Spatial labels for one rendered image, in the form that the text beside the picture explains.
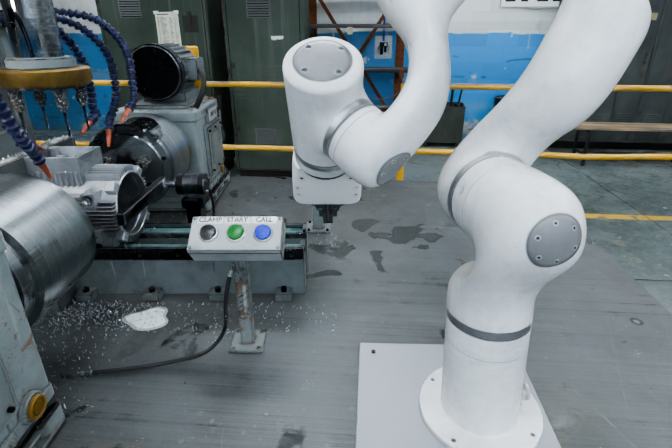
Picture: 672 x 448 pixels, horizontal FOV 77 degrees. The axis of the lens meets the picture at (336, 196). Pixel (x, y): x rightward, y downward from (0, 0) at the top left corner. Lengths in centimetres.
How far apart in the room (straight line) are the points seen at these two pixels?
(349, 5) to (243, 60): 216
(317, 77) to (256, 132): 375
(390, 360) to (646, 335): 57
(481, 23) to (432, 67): 556
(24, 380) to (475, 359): 66
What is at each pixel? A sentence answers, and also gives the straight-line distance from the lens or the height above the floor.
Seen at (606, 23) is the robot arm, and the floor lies 142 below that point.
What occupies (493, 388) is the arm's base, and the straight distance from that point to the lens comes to 70.
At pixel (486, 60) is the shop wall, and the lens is 603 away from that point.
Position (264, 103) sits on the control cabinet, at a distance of 410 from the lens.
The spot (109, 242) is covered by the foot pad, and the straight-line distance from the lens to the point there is 115.
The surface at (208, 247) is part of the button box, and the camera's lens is 80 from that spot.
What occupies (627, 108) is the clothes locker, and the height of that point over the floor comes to 52.
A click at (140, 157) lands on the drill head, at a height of 108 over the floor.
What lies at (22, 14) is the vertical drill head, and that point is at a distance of 111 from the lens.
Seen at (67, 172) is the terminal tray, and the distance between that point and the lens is 113.
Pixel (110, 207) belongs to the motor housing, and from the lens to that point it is 107.
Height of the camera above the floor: 141
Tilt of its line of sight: 22 degrees down
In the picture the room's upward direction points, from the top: straight up
